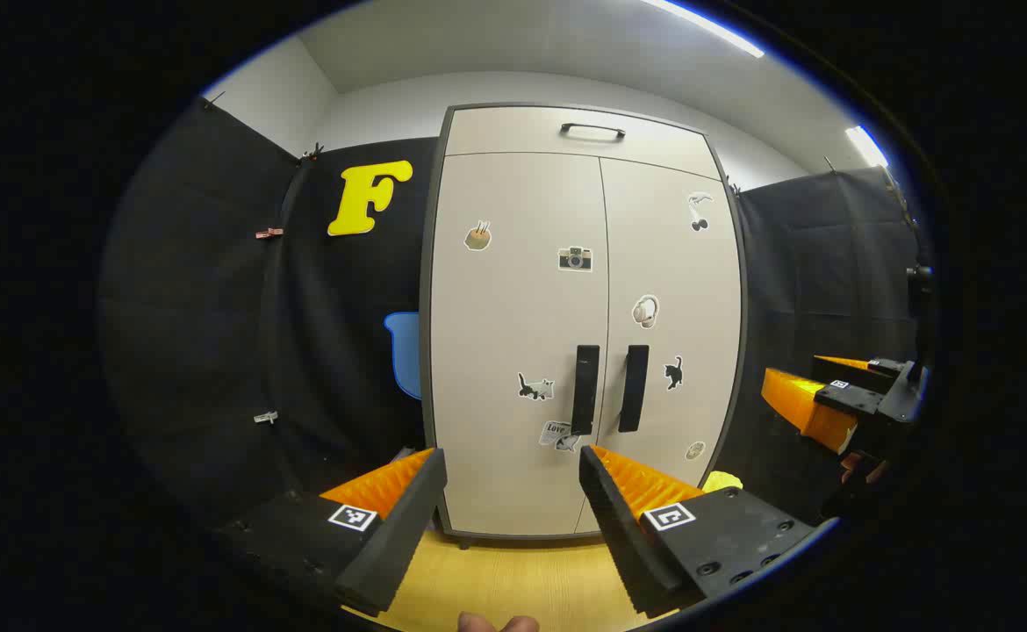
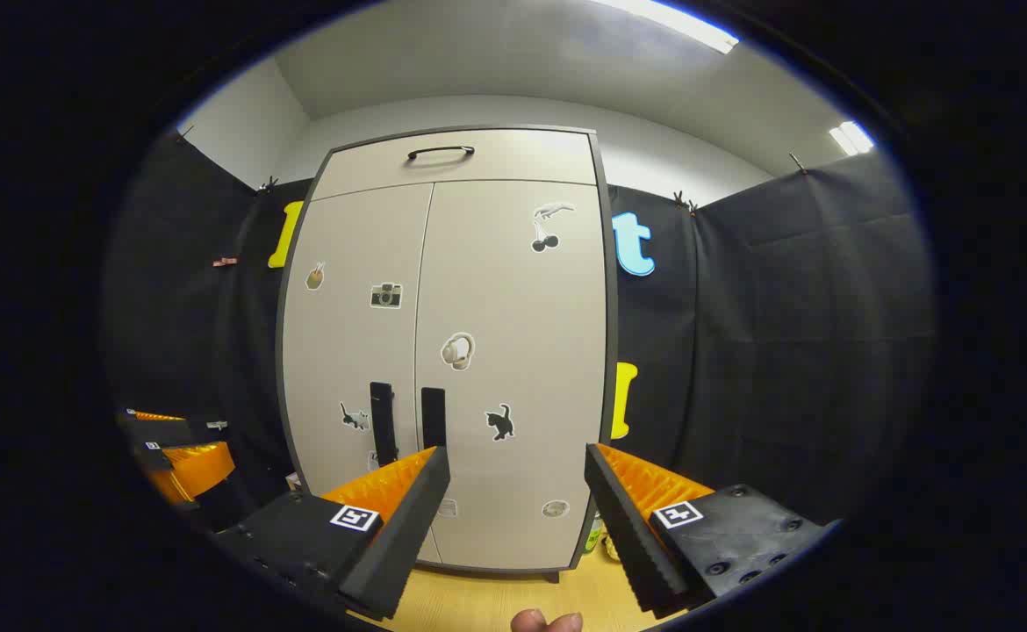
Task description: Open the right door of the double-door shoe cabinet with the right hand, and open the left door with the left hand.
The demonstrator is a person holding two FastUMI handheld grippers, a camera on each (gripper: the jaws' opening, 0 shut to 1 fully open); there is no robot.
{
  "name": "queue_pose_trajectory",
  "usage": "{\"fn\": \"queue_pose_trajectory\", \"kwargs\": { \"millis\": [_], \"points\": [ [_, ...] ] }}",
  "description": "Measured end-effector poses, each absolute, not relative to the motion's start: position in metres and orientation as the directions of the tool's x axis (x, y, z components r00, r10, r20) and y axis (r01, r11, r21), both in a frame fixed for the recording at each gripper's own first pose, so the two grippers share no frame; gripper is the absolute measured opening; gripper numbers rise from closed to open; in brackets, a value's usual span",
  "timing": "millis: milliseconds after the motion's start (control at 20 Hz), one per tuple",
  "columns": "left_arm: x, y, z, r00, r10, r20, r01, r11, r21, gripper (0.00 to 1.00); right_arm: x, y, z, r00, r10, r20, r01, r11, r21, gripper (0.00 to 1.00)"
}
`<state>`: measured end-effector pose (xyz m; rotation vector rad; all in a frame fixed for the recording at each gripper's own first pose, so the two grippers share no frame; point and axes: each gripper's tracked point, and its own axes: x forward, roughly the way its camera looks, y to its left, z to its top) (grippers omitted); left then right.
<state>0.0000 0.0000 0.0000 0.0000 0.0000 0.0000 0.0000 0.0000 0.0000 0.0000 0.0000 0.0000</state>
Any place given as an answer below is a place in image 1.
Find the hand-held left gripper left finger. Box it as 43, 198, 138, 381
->
215, 448, 449, 617

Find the cabinet door with headphone sticker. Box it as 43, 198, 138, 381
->
575, 158, 744, 535

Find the grey double-door shoe cabinet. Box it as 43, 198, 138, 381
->
419, 103, 750, 547

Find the short ceiling light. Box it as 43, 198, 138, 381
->
845, 126, 890, 169

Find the cabinet door with camera sticker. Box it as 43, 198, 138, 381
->
430, 154, 609, 536

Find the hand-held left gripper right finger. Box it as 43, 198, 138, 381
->
578, 445, 822, 618

